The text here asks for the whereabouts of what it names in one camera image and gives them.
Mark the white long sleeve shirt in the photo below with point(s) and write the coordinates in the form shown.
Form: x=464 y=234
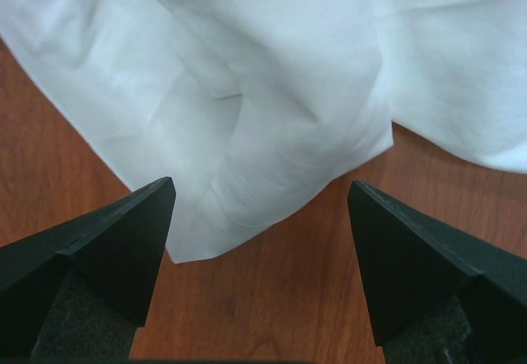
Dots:
x=252 y=107

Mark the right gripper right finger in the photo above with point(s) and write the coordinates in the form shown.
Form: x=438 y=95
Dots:
x=434 y=292

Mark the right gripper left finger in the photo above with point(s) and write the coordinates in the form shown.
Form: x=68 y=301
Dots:
x=83 y=288

